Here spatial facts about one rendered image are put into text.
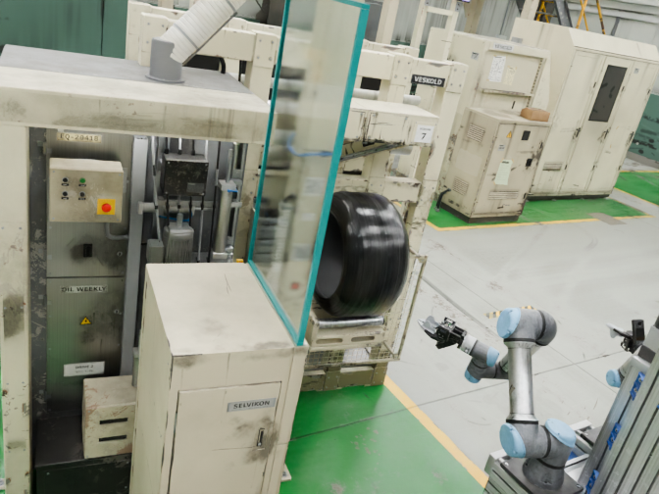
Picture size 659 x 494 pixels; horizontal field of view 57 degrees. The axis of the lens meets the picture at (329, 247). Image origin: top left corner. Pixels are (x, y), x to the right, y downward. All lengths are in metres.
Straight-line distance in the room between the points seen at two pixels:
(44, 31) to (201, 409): 9.67
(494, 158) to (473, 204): 0.57
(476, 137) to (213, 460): 5.77
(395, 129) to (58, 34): 8.84
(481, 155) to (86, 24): 6.88
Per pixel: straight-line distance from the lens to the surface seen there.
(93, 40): 11.25
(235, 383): 1.82
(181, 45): 2.43
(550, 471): 2.49
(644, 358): 2.44
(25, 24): 11.07
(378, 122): 2.75
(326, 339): 2.73
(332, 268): 2.97
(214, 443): 1.94
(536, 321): 2.40
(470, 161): 7.28
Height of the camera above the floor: 2.25
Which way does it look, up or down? 23 degrees down
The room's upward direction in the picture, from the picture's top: 11 degrees clockwise
